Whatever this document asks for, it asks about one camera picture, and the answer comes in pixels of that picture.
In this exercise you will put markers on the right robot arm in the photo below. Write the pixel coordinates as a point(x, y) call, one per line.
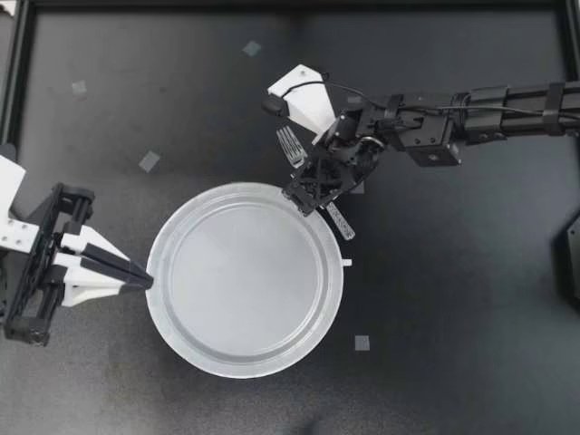
point(498, 106)

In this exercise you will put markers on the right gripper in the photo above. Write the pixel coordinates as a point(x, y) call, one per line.
point(333, 174)

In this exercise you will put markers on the round grey plate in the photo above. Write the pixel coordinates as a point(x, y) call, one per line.
point(244, 281)

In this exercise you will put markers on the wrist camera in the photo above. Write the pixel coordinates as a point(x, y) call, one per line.
point(13, 231)
point(308, 99)

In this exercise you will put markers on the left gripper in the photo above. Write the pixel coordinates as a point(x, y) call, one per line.
point(43, 235)

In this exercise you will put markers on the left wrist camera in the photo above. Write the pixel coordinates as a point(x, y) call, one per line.
point(13, 231)

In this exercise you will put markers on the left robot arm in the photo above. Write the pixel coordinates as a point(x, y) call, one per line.
point(3, 281)

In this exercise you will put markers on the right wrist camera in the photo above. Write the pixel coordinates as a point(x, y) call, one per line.
point(308, 99)

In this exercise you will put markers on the silver metal fork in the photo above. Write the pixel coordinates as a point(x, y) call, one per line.
point(290, 145)

